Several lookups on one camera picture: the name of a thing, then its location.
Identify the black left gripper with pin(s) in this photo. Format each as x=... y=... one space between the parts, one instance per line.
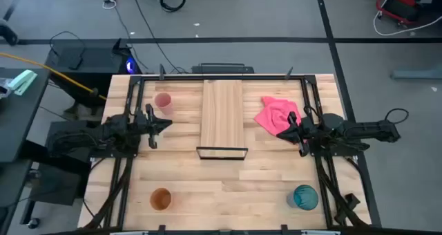
x=151 y=124

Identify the pink cloth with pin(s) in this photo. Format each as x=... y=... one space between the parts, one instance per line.
x=273 y=114

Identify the black bar device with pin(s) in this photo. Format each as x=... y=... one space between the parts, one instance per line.
x=221 y=70

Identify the wooden shelf with black frame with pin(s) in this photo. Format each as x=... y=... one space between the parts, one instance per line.
x=222 y=114

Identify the black desk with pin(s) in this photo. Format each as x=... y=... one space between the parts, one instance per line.
x=17 y=124

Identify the dark grey chair leg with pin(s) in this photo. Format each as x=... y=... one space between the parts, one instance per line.
x=8 y=32

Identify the mint green stapler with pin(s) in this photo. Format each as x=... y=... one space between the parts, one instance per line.
x=24 y=80

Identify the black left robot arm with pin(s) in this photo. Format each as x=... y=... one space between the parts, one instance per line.
x=114 y=128

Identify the small black flat device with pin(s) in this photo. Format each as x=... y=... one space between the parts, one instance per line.
x=75 y=59

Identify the red framed cart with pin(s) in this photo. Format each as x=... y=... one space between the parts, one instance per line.
x=400 y=8

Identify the grey desk foot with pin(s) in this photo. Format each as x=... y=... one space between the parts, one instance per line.
x=418 y=73

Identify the black caster wheel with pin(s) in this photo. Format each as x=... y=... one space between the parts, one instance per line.
x=33 y=223

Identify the small pink plastic cup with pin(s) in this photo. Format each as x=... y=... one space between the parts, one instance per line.
x=163 y=101

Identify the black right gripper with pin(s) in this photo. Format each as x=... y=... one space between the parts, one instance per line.
x=305 y=129

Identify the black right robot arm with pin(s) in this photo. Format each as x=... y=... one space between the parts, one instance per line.
x=366 y=129

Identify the black computer tower blue light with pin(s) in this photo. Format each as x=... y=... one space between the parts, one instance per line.
x=100 y=60

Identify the medium orange plastic cup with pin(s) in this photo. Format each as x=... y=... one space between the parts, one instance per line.
x=160 y=198

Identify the black frame clamp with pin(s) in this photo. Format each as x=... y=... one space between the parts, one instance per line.
x=161 y=72
x=284 y=229
x=289 y=73
x=161 y=229

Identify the white bar at table edge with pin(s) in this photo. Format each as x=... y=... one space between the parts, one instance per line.
x=129 y=233
x=321 y=233

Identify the large teal ribbed cup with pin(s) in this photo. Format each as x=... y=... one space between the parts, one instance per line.
x=305 y=197

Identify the black equipment cart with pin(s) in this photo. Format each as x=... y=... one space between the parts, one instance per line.
x=52 y=186

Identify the clear plastic item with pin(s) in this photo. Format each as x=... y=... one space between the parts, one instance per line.
x=4 y=88

